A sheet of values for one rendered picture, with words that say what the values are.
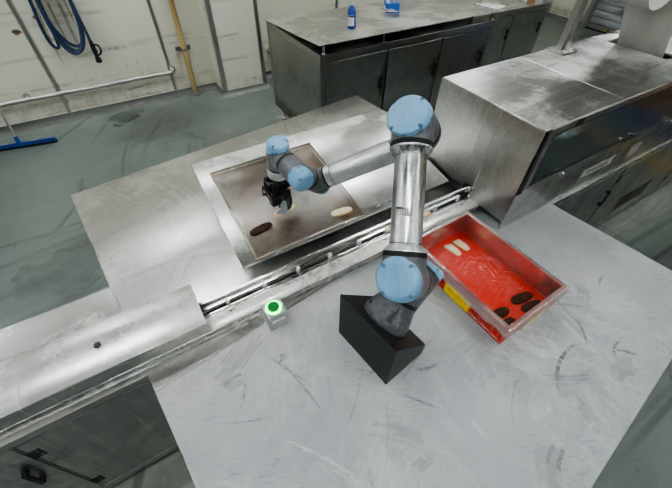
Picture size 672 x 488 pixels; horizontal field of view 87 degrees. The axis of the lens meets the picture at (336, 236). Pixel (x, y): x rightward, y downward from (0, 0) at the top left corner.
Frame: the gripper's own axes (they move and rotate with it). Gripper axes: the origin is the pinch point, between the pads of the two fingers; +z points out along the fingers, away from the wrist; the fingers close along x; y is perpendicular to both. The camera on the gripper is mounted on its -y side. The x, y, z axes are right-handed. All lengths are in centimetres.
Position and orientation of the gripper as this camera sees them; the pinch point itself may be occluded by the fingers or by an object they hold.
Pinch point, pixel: (283, 208)
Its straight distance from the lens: 143.7
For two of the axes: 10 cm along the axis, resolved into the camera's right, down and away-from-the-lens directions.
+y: -7.7, 4.7, -4.3
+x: 6.3, 6.7, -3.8
